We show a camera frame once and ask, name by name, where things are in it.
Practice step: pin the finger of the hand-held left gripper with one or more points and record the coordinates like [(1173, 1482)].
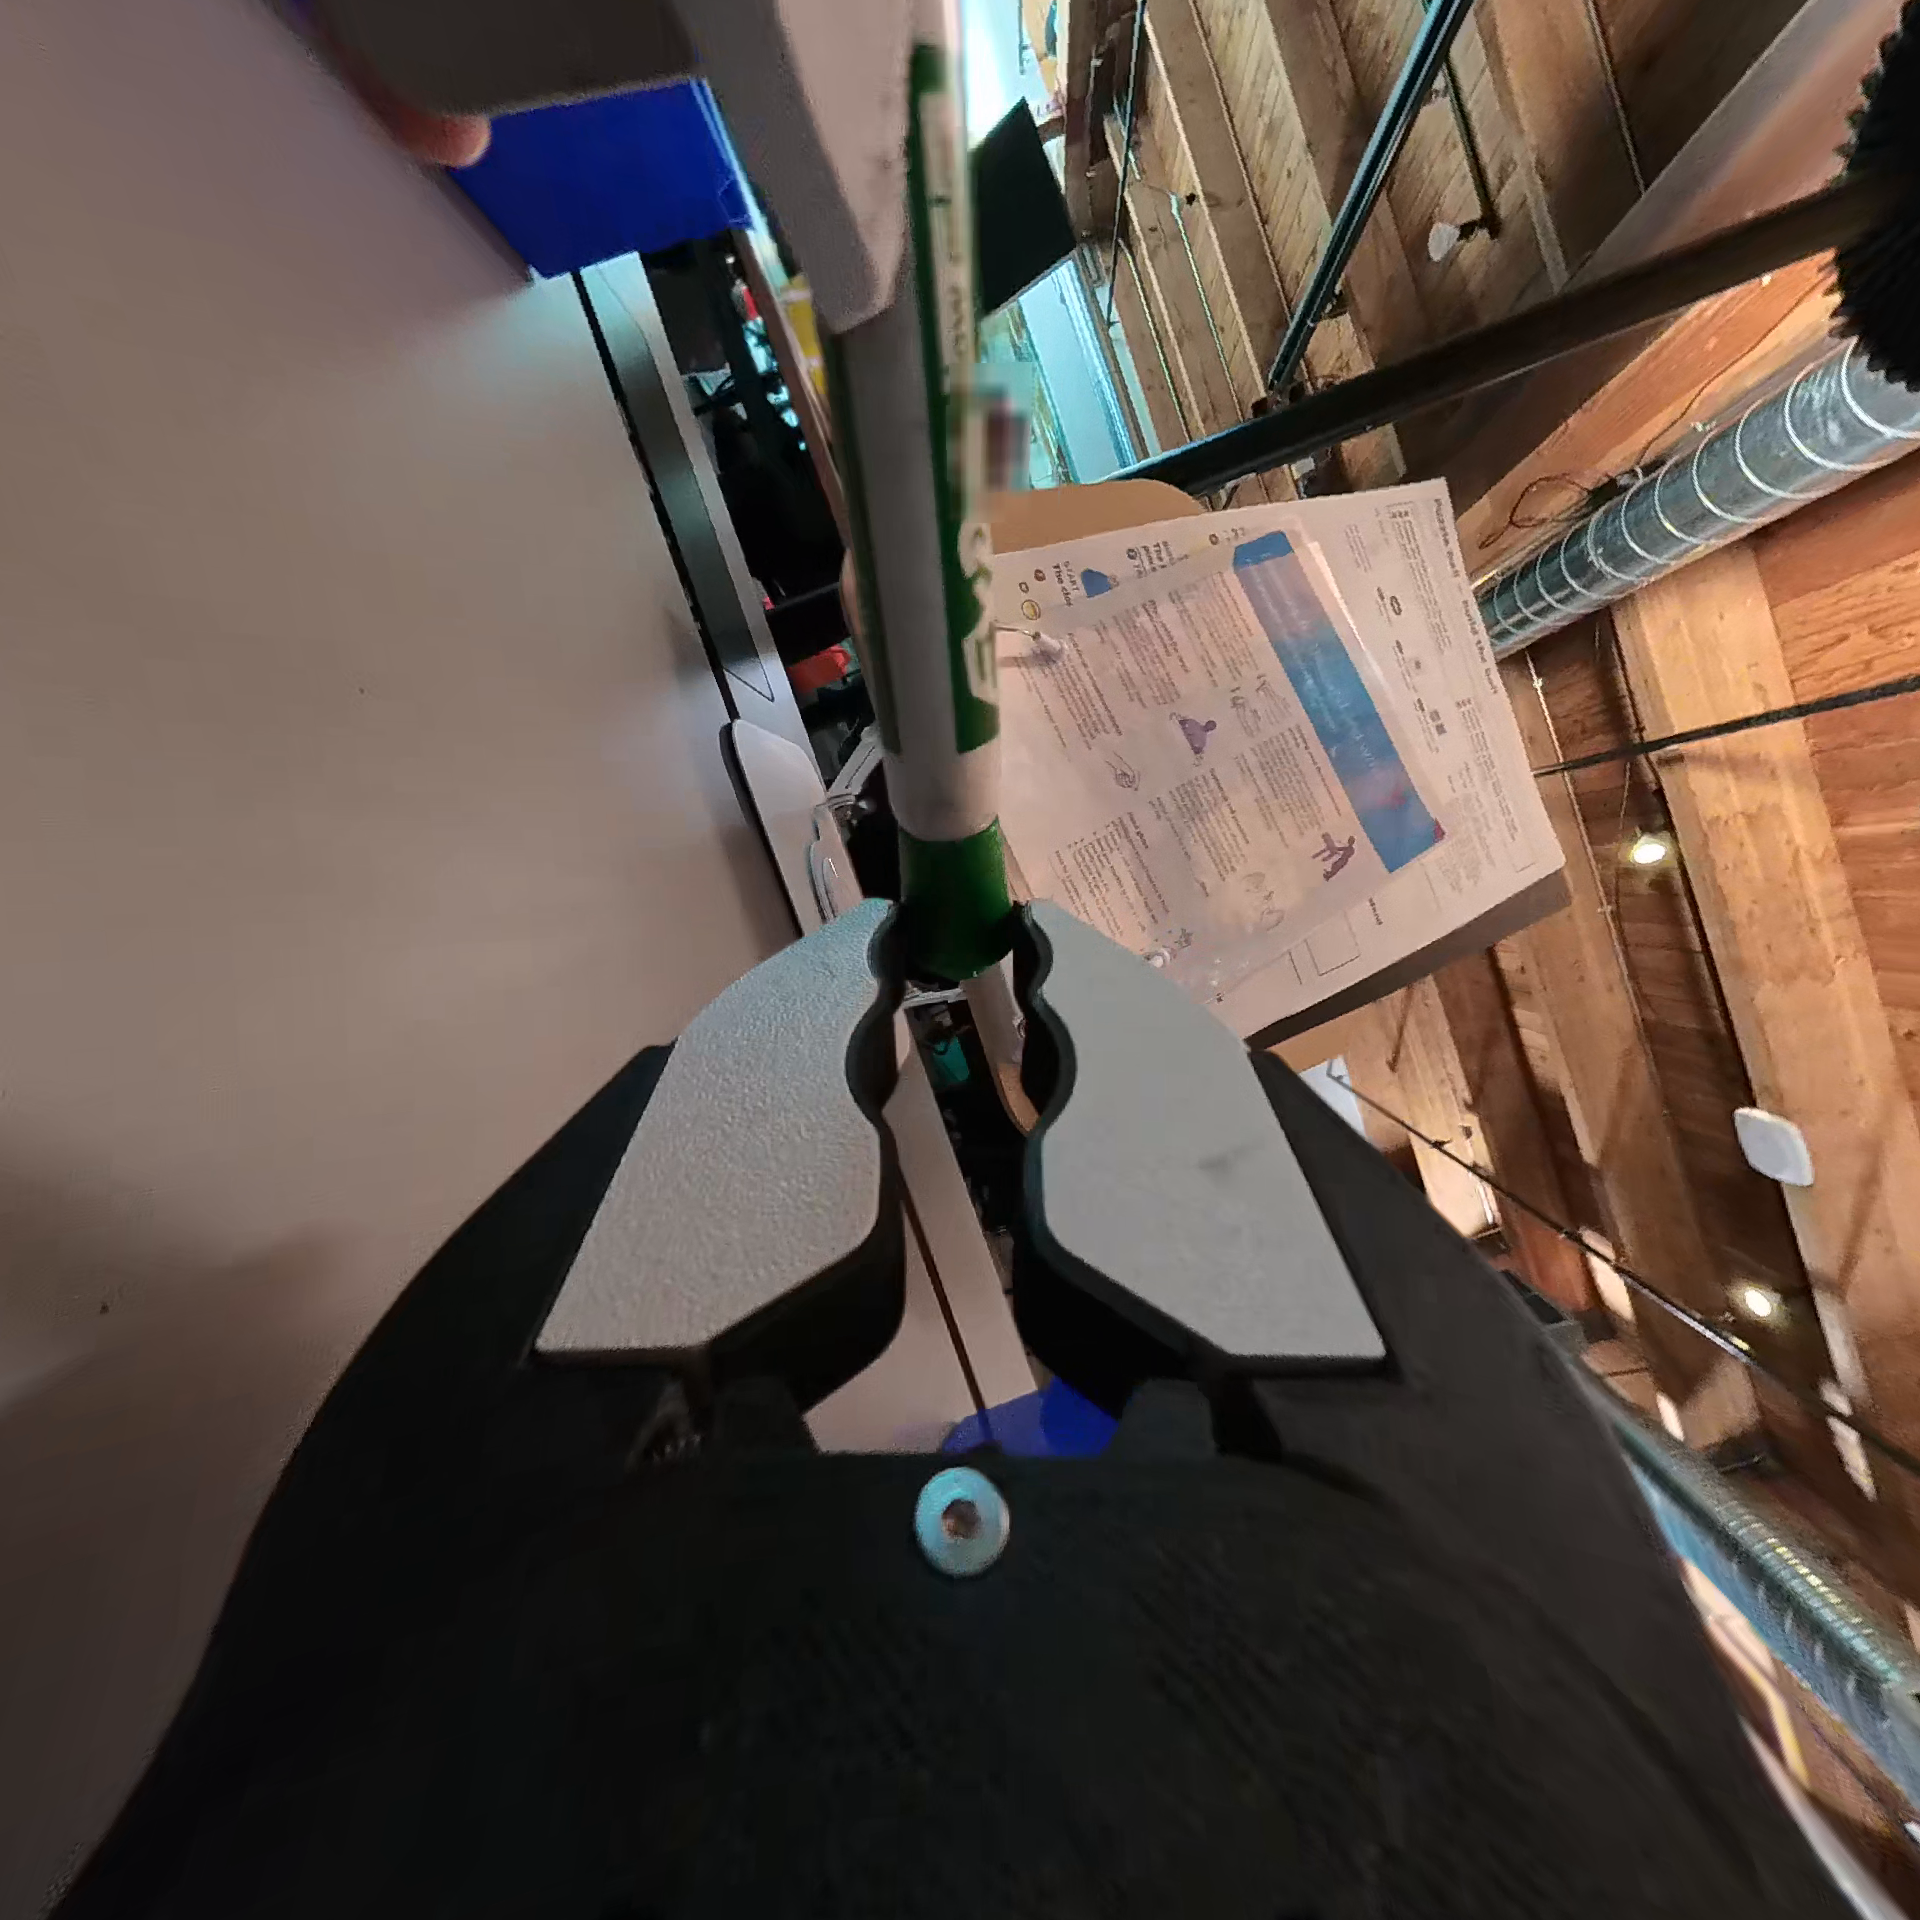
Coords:
[(510, 46), (855, 151)]

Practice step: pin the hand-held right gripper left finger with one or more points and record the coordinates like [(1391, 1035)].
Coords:
[(720, 1186)]

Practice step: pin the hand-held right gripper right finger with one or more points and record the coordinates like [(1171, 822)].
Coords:
[(1202, 1186)]

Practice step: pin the blue plastic bin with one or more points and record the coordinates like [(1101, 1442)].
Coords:
[(603, 180), (1036, 1423)]

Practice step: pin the green marker pen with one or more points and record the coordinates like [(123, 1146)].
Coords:
[(931, 691)]

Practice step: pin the black desk mat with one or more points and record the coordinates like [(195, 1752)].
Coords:
[(698, 496)]

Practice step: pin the grey desk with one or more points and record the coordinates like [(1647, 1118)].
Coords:
[(300, 750)]

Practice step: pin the person's left hand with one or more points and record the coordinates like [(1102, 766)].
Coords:
[(442, 134)]

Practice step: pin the wooden document stand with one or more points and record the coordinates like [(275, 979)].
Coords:
[(1412, 956)]

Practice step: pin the printed instruction sheet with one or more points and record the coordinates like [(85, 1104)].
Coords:
[(1230, 750)]

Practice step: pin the white printed form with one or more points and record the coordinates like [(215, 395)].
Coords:
[(1486, 720)]

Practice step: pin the metal ventilation duct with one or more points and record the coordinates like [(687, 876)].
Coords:
[(1682, 496), (1787, 1606)]

